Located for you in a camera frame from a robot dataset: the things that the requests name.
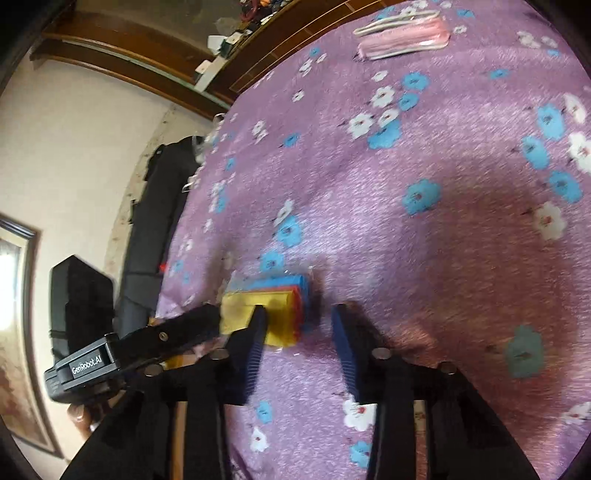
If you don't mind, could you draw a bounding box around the white box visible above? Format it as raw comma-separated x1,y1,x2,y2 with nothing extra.
194,58,218,88

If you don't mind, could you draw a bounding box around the black case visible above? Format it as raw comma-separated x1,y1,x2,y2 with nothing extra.
50,255,115,358

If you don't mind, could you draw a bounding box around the wooden framed picture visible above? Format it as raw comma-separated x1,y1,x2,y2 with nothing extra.
0,215,63,457

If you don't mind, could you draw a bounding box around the person's left hand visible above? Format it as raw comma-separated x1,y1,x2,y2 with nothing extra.
66,402,95,441

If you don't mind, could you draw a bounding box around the purple floral tablecloth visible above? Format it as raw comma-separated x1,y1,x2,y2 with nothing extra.
154,0,591,480

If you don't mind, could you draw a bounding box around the pink folded cloth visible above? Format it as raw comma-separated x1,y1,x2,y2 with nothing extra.
353,10,452,62

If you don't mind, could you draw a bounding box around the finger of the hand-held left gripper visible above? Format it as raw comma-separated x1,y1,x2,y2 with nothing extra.
124,357,195,391
117,303,222,370

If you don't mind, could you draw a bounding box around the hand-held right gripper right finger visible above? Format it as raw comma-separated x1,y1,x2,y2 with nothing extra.
332,305,541,480

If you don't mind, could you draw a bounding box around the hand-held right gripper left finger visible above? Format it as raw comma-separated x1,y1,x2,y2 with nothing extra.
60,305,269,480

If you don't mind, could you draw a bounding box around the black sofa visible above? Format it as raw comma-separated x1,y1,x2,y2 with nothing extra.
115,135,208,342

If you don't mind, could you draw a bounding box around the wooden cabinet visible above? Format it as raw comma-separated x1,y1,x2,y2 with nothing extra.
194,0,407,100

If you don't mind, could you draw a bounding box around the colourful cloth pack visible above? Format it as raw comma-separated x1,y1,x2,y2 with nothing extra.
221,273,312,348

